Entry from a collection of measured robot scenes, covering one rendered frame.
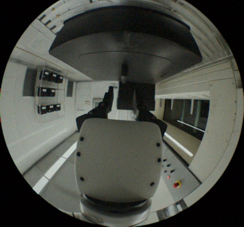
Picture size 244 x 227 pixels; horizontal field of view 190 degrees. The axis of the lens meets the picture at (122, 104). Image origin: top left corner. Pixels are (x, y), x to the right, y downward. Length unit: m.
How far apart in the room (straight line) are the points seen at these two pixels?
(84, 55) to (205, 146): 0.53
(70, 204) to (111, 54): 2.34
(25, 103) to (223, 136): 3.10
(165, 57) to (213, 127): 0.36
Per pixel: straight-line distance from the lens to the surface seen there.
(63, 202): 2.33
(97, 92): 4.18
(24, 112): 2.76
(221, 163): 0.38
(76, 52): 0.16
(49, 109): 2.78
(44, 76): 2.63
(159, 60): 0.16
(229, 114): 0.39
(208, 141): 0.44
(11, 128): 2.71
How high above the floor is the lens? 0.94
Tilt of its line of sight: 4 degrees up
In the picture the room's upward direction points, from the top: 176 degrees counter-clockwise
